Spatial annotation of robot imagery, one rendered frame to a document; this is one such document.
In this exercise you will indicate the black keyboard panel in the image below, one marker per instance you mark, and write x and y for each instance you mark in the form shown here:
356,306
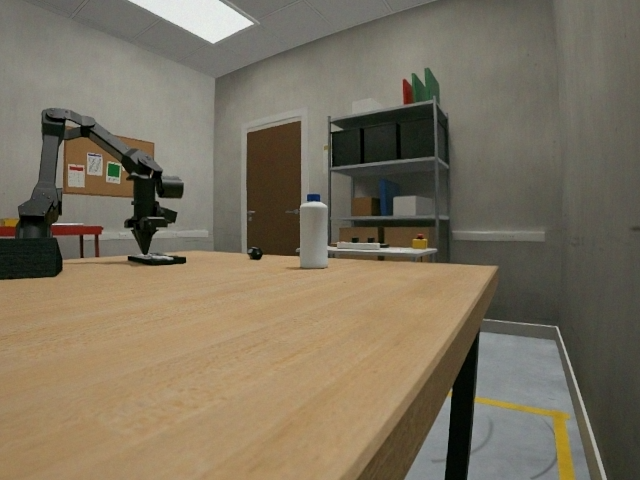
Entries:
154,260

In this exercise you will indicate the white plastic bottle with blue cap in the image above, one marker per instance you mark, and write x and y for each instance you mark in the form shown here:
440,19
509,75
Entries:
313,233

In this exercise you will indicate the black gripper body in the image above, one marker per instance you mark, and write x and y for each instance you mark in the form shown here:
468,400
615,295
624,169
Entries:
145,207

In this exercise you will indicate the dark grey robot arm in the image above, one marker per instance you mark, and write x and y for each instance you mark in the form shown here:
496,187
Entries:
45,205

